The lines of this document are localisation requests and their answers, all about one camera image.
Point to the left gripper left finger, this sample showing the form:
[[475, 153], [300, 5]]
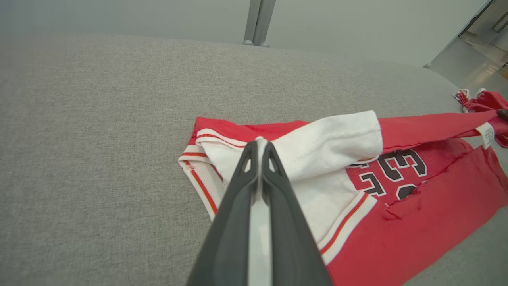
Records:
[[230, 230]]

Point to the red numbered jersey white sleeves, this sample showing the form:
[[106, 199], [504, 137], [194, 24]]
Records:
[[416, 238]]

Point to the grey partition post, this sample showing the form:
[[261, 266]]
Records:
[[265, 20], [251, 20]]

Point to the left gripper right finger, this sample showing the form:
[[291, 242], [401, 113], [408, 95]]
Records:
[[289, 238]]

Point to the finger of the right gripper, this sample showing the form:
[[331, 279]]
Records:
[[504, 115]]

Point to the red white-striped shorts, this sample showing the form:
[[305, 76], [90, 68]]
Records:
[[486, 102]]

